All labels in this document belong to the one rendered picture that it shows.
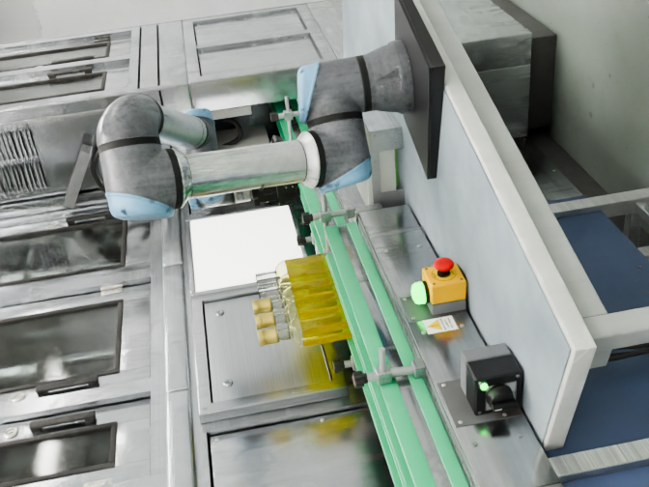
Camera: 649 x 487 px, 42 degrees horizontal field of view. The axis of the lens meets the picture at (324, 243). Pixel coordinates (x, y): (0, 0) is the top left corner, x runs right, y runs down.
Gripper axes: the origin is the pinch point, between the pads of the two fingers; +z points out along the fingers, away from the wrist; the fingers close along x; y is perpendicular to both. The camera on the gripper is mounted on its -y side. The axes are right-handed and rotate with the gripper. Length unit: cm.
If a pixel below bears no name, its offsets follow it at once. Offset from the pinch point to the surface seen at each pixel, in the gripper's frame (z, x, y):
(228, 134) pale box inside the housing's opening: -22, -97, 31
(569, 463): 19, 99, 6
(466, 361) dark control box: 9, 81, -2
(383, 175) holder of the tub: 11.9, 8.1, 0.8
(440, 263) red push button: 12, 55, -4
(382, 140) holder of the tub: 12.1, 8.2, -8.5
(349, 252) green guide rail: -1.1, 27.0, 8.6
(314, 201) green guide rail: -2.9, -15.7, 18.3
